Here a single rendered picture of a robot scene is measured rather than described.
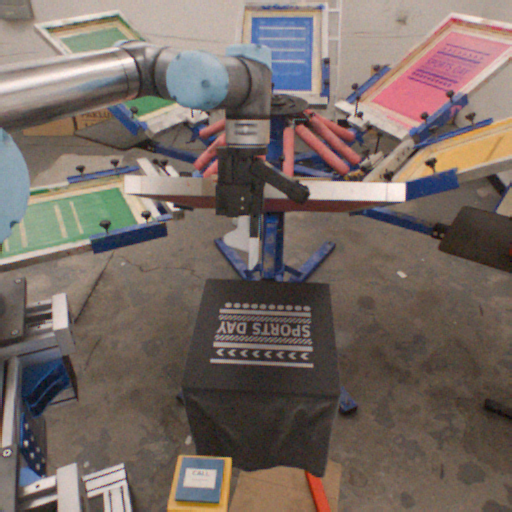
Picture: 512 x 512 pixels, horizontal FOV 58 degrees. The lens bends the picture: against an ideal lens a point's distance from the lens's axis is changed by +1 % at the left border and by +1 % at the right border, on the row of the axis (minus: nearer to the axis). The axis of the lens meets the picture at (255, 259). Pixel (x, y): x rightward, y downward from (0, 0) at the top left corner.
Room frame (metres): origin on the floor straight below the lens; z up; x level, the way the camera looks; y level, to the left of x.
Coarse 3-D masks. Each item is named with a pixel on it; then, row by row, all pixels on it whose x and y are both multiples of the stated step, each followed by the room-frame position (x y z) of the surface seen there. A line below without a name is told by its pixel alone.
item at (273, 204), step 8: (264, 200) 0.93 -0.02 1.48; (272, 200) 0.91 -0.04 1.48; (280, 200) 0.91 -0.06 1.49; (288, 200) 0.90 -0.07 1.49; (312, 200) 0.87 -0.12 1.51; (272, 208) 1.34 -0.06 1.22; (280, 208) 1.32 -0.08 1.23; (288, 208) 1.30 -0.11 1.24; (296, 208) 1.28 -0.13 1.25; (304, 208) 1.26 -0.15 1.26; (312, 208) 1.24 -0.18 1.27; (320, 208) 1.23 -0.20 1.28; (328, 208) 1.21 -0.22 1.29; (336, 208) 1.19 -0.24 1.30; (344, 208) 1.17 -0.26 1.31; (352, 208) 1.16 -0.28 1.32
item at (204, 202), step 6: (162, 198) 0.98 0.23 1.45; (168, 198) 0.97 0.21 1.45; (174, 198) 0.97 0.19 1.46; (180, 198) 0.96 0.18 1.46; (186, 198) 0.95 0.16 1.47; (192, 198) 0.94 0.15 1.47; (198, 198) 0.93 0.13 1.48; (204, 198) 0.93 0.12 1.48; (210, 198) 0.92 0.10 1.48; (192, 204) 1.25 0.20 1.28; (198, 204) 1.23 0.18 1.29; (204, 204) 1.22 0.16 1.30; (210, 204) 1.20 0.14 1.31; (264, 204) 1.10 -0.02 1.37
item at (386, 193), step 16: (128, 176) 0.88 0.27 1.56; (144, 176) 0.88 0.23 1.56; (160, 176) 0.88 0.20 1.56; (128, 192) 0.86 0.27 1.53; (144, 192) 0.86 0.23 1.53; (160, 192) 0.86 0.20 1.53; (176, 192) 0.86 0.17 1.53; (192, 192) 0.86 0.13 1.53; (208, 192) 0.85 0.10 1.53; (272, 192) 0.85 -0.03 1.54; (320, 192) 0.84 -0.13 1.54; (336, 192) 0.84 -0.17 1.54; (352, 192) 0.84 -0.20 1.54; (368, 192) 0.84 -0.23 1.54; (384, 192) 0.84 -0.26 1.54; (400, 192) 0.83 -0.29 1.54; (368, 208) 1.13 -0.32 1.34
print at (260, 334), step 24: (240, 312) 1.12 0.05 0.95; (264, 312) 1.12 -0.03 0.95; (288, 312) 1.12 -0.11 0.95; (216, 336) 1.01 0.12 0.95; (240, 336) 1.01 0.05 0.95; (264, 336) 1.01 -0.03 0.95; (288, 336) 1.01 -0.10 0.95; (216, 360) 0.91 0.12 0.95; (240, 360) 0.91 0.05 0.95; (264, 360) 0.91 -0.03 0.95; (288, 360) 0.91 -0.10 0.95; (312, 360) 0.91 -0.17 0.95
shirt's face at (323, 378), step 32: (224, 288) 1.24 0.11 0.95; (256, 288) 1.24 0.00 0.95; (288, 288) 1.24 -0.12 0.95; (320, 288) 1.24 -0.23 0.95; (320, 320) 1.08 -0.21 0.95; (192, 352) 0.94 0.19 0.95; (320, 352) 0.94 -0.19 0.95; (192, 384) 0.82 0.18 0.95; (224, 384) 0.82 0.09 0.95; (256, 384) 0.82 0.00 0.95; (288, 384) 0.82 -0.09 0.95; (320, 384) 0.82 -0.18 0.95
